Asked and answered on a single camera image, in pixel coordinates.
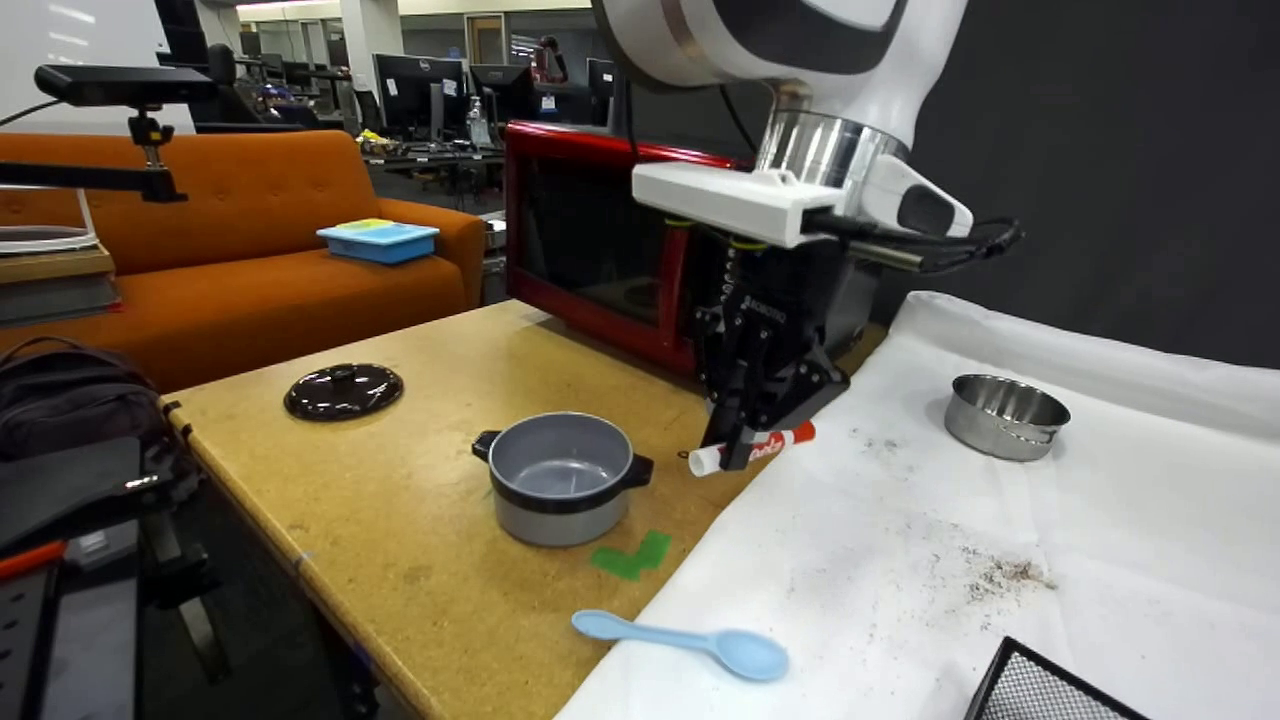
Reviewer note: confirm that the stack of books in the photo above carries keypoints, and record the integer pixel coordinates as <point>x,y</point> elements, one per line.
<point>52,264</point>

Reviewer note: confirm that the orange sofa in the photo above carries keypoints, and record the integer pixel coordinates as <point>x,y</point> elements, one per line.
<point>241,294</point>

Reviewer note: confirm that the dark grey backdrop curtain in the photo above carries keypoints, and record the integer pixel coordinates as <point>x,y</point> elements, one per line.
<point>1132,133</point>

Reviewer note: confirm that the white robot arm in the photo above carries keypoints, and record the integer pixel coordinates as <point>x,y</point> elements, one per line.
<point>801,55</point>

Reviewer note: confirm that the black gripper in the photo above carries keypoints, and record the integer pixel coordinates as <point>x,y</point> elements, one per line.
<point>775,320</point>

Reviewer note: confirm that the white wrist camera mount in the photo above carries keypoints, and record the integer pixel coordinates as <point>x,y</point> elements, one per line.
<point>733,202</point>

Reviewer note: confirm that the black computer monitor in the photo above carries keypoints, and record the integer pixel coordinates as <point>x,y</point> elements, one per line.
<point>507,93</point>
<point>414,93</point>

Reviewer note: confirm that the light blue plastic spoon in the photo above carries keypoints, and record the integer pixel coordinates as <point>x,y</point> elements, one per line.
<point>744,653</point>

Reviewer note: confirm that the red white marker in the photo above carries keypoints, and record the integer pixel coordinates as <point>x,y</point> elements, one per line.
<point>799,434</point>

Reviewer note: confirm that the black stereo camera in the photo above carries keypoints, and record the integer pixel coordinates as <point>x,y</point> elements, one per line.
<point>120,85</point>

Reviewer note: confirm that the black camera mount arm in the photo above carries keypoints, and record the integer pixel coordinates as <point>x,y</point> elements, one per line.
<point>82,179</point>

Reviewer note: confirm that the black backpack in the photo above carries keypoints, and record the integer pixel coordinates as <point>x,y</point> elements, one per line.
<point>64,400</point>

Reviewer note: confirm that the blue book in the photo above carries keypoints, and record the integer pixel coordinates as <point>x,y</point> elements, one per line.
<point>380,243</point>

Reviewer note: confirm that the black tripod stand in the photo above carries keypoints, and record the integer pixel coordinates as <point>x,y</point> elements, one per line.
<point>82,643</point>

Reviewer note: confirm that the steel bowl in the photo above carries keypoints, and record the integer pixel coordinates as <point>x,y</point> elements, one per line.
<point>1001,434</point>

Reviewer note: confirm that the black mesh box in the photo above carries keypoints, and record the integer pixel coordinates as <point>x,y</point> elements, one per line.
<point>1041,695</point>

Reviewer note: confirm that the red black microwave body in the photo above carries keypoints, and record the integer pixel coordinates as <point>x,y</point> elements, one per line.
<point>864,312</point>

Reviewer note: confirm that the white paper sheet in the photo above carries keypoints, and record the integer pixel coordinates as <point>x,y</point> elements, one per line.
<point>934,563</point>

